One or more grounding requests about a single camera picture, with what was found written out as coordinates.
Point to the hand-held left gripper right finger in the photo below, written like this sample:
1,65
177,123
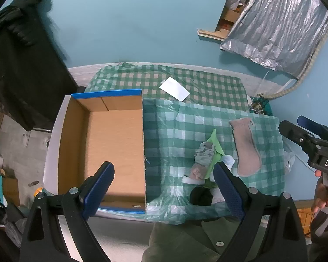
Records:
229,189

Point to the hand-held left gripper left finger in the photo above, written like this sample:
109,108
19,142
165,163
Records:
98,189

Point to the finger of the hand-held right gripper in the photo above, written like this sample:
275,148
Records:
295,133
313,124

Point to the white sock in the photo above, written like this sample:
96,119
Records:
229,160

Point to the black sock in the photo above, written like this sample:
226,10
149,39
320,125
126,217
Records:
201,196

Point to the blue-edged cardboard box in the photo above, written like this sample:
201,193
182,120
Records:
114,152

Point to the camouflage sock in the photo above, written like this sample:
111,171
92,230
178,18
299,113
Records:
203,155

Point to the light green cloth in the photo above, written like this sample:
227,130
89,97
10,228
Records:
215,144

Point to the person's right hand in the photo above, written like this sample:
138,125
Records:
321,199

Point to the crumpled white bag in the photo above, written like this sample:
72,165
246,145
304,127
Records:
289,162

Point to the dark netted bundle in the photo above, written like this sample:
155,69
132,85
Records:
261,105

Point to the orange crate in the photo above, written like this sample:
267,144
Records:
304,221

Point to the person's olive shirt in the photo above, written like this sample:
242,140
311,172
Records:
191,243

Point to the green checked plastic sheet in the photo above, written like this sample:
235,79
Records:
175,142

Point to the cardboard box with blue label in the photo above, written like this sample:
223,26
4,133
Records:
8,188

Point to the green checked fabric tablecloth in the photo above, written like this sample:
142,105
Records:
207,83

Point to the silver foil sheet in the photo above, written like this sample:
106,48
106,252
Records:
278,21

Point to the white card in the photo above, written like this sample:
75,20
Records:
175,88

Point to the wooden plank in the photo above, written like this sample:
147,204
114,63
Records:
211,35

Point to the small brown cardboard box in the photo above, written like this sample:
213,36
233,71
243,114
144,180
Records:
231,16

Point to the black garment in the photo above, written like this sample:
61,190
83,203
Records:
21,68

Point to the white plastic bag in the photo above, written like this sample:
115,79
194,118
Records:
235,0

